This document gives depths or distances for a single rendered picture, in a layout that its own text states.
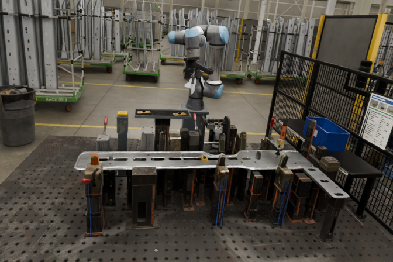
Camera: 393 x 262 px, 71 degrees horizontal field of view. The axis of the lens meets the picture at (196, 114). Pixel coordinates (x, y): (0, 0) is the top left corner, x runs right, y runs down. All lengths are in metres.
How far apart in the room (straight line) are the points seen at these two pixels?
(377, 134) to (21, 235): 2.02
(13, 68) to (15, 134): 1.95
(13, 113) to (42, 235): 2.64
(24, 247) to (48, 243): 0.10
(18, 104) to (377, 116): 3.73
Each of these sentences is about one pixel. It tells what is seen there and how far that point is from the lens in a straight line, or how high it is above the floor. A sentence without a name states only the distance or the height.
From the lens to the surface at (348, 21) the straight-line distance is 4.05.
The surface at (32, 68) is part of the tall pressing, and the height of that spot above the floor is 0.68.
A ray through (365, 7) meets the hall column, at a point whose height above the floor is 2.49.
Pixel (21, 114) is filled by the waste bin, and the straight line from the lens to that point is 4.13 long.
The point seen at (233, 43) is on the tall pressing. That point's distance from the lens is 8.88.
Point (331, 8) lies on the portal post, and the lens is 8.51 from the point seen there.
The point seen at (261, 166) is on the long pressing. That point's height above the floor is 1.00.
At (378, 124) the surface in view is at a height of 1.28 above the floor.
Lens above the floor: 1.77
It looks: 19 degrees down
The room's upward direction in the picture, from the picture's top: 5 degrees clockwise
